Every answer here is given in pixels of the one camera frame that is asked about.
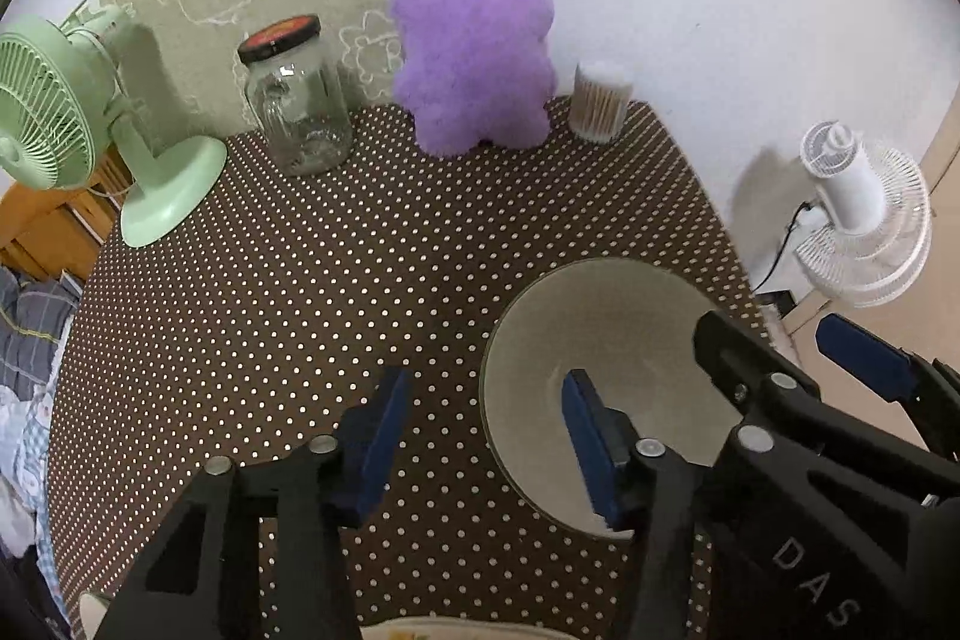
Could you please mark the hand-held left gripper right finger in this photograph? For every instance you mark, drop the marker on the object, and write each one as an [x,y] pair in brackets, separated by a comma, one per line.
[592,437]

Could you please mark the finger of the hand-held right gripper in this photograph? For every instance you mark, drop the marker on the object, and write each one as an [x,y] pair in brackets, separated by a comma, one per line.
[862,355]
[739,370]

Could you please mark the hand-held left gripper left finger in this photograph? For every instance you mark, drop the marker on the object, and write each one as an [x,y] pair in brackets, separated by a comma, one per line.
[379,445]

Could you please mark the large grey patterned bowl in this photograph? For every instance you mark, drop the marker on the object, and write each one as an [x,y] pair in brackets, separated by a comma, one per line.
[600,325]

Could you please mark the orange floral white plate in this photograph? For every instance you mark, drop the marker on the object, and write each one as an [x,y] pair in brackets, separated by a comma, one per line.
[450,631]

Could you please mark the white desk fan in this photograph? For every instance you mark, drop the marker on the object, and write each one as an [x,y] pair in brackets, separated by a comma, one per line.
[847,190]

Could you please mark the brown polka dot tablecloth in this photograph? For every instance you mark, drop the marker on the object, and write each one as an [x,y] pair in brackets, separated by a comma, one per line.
[300,295]

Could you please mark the cotton swab container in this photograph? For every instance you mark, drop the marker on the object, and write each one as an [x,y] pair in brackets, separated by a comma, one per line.
[596,108]

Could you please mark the green desk fan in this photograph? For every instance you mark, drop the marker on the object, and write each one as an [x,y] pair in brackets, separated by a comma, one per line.
[157,197]

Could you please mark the glass jar with black lid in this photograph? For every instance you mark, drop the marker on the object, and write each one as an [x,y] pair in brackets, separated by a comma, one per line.
[300,115]

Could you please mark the white cloth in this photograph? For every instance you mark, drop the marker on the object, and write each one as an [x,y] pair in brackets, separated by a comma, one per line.
[22,445]

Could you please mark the blue plaid cloth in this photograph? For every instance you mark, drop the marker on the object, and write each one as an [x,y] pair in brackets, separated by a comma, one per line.
[30,317]

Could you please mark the dark cloth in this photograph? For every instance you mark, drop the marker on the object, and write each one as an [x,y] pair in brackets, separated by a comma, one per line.
[22,602]

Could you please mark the orange wooden chair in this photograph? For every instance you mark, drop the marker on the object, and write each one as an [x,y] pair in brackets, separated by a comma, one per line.
[45,227]

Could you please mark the purple plush toy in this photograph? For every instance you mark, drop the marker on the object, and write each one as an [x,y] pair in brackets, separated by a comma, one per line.
[472,48]

